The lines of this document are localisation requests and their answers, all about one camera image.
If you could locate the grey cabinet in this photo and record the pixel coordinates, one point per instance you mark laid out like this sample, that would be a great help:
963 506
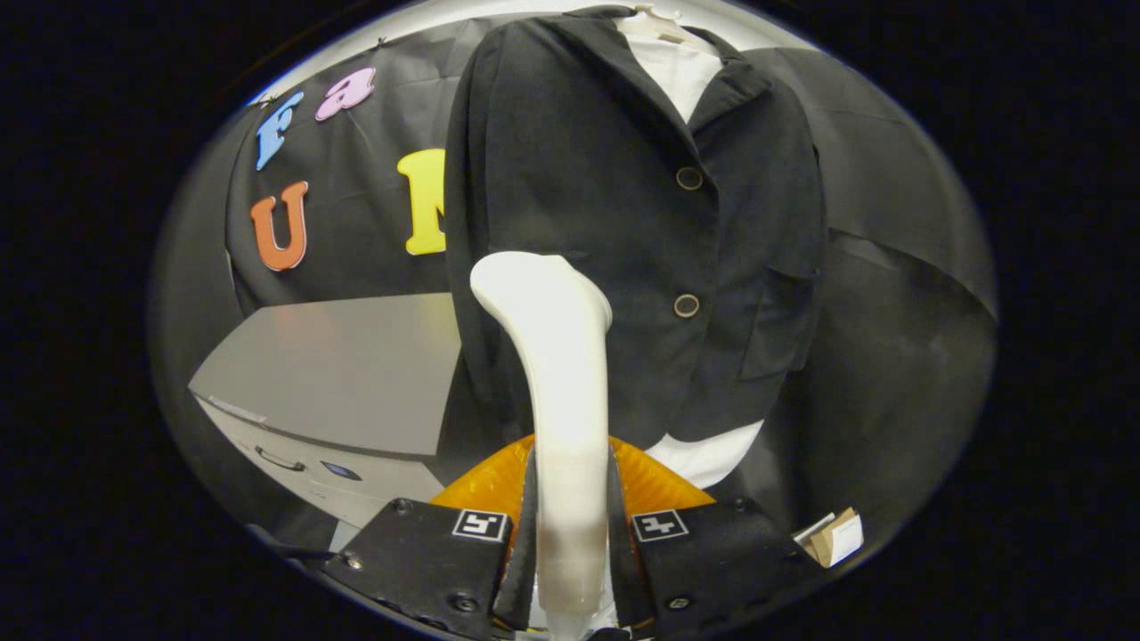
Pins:
338 365

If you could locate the white mannequin torso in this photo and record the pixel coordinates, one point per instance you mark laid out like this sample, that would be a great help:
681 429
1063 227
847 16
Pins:
681 76

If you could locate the black jacket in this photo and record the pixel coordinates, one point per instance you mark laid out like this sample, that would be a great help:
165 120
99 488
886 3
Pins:
579 178

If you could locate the small cardboard box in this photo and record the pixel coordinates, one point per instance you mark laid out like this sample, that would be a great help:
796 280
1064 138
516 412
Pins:
837 539

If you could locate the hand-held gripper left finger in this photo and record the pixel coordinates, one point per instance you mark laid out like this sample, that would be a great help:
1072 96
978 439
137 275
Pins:
527 570

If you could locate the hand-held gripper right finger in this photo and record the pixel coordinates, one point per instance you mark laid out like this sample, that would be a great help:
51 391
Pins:
623 579

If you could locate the black backdrop cloth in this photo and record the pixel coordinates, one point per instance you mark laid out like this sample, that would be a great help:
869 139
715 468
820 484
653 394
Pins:
891 356

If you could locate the white garment steamer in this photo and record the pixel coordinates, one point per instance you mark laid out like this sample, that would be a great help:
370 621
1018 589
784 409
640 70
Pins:
570 401

